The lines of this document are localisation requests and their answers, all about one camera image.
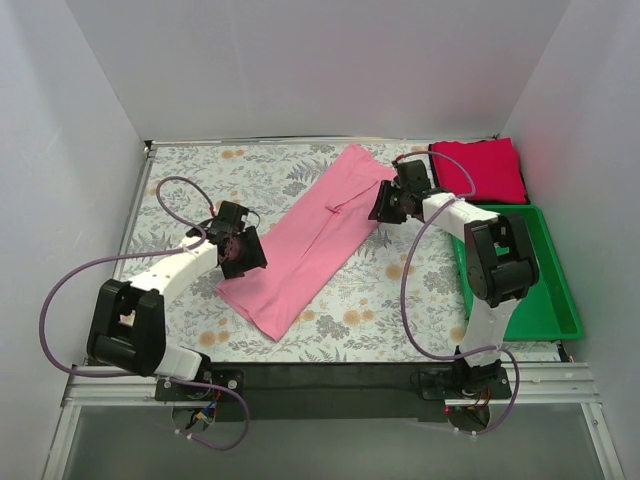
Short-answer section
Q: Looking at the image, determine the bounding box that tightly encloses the pink t shirt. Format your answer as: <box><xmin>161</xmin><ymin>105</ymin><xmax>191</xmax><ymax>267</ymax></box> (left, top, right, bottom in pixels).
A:
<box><xmin>216</xmin><ymin>145</ymin><xmax>395</xmax><ymax>341</ymax></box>

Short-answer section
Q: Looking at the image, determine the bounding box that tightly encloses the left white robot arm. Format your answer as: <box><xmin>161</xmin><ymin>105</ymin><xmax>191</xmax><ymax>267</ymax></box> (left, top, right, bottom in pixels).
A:
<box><xmin>87</xmin><ymin>201</ymin><xmax>267</xmax><ymax>400</ymax></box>

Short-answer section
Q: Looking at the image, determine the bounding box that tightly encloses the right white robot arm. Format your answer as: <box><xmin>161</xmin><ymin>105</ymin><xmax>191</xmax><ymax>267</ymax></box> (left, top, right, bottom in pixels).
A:
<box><xmin>369</xmin><ymin>154</ymin><xmax>540</xmax><ymax>398</ymax></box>

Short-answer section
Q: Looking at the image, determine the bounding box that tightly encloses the folded red t shirt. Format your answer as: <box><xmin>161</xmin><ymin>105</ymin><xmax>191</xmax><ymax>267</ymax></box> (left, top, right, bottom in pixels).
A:
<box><xmin>430</xmin><ymin>138</ymin><xmax>528</xmax><ymax>204</ymax></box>

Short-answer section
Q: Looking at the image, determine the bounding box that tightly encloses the floral patterned table mat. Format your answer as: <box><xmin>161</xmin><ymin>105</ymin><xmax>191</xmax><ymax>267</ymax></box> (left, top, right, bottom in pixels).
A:
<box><xmin>116</xmin><ymin>143</ymin><xmax>467</xmax><ymax>362</ymax></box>

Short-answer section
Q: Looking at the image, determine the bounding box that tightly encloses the green plastic tray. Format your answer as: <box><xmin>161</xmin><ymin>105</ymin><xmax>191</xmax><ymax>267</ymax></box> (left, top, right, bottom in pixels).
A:
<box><xmin>482</xmin><ymin>204</ymin><xmax>583</xmax><ymax>342</ymax></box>

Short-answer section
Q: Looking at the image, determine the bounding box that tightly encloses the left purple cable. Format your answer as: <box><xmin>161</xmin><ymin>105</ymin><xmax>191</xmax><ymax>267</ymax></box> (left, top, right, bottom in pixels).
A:
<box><xmin>39</xmin><ymin>175</ymin><xmax>251</xmax><ymax>451</ymax></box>

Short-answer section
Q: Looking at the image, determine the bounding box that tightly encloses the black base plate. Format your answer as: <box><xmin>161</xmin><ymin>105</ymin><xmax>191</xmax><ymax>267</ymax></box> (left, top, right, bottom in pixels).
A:
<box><xmin>154</xmin><ymin>362</ymin><xmax>513</xmax><ymax>422</ymax></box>

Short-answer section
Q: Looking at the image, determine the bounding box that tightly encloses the aluminium frame rail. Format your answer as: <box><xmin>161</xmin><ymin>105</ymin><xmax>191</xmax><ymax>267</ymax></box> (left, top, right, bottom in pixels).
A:
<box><xmin>44</xmin><ymin>362</ymin><xmax>624</xmax><ymax>479</ymax></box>

